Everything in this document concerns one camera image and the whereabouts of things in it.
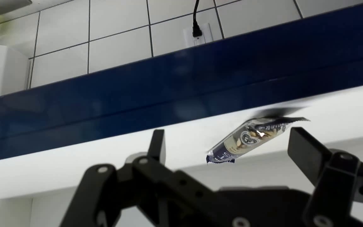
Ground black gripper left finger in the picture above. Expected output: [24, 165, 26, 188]
[59, 129, 233, 227]

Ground white soap dispenser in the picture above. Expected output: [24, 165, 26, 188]
[0, 44, 29, 96]

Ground chocolate nut bar wrapper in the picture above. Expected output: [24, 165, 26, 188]
[205, 118, 305, 164]

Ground black power cord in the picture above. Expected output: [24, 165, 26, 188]
[191, 0, 204, 39]

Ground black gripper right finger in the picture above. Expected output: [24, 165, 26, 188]
[287, 128, 363, 227]

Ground white wall outlet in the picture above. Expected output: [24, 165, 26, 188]
[183, 23, 214, 47]

